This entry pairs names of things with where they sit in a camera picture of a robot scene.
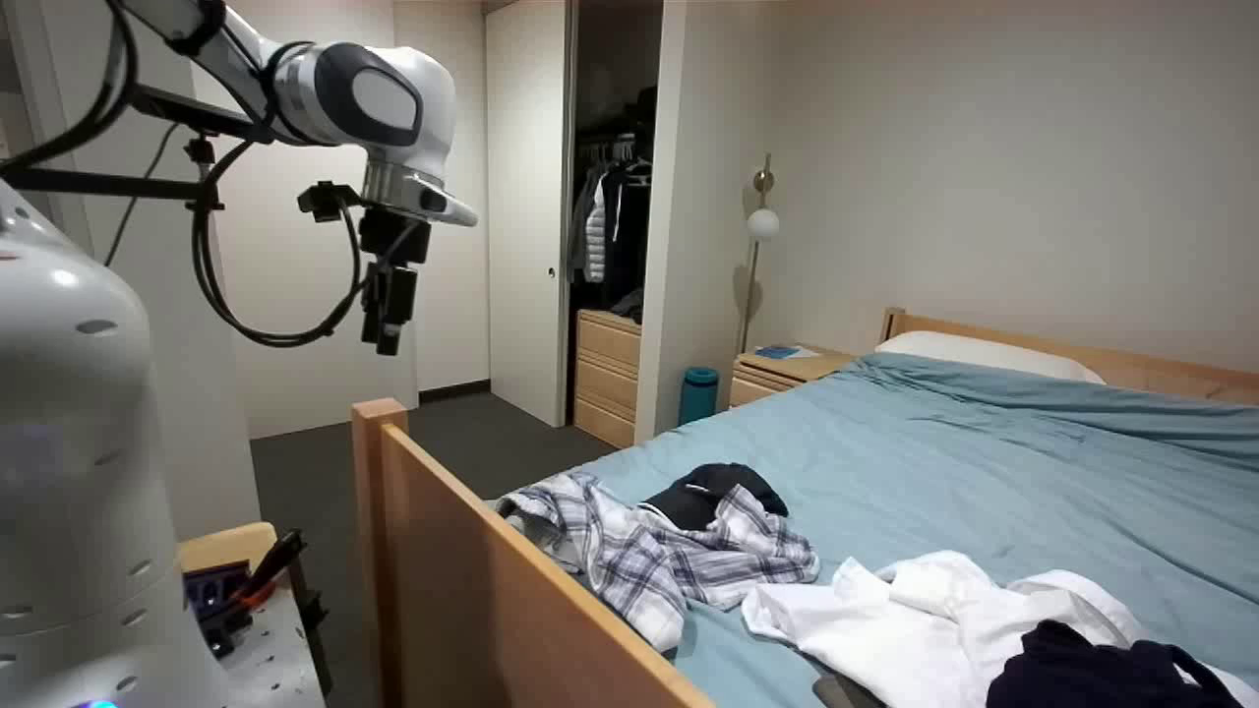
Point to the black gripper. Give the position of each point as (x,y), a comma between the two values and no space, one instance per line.
(390,259)

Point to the checked plaid shirt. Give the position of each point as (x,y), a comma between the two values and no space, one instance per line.
(644,555)

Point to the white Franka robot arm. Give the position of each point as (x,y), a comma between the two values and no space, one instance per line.
(82,434)

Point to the white cloth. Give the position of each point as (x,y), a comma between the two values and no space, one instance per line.
(906,632)

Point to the white room door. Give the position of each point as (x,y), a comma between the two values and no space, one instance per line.
(308,381)

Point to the white closet door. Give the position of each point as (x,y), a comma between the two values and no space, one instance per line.
(525,198)

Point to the wooden dresser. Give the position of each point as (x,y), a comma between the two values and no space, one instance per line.
(609,381)

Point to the hanging closet clothes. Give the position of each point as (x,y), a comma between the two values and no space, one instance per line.
(609,238)

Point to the wooden tool box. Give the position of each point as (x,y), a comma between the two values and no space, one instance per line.
(223,546)

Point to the black and red tools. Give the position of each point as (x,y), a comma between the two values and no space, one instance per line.
(251,593)

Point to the teal waste bin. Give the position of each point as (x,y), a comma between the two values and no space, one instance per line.
(697,396)

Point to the small black garment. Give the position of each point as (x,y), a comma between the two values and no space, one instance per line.
(701,496)

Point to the wooden nightstand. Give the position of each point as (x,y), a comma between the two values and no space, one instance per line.
(773,381)

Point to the floor lamp with globe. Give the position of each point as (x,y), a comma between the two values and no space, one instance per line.
(764,223)

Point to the blue book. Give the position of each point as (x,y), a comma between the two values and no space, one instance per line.
(786,351)

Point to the white pillow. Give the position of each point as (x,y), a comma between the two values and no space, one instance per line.
(986,356)

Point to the light blue bed blanket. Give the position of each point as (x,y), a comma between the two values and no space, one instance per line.
(986,475)

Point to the dark navy garment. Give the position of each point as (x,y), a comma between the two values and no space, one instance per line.
(1089,673)

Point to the wooden bed frame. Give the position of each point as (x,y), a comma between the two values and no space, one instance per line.
(459,605)

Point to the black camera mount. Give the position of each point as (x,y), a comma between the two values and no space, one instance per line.
(104,181)

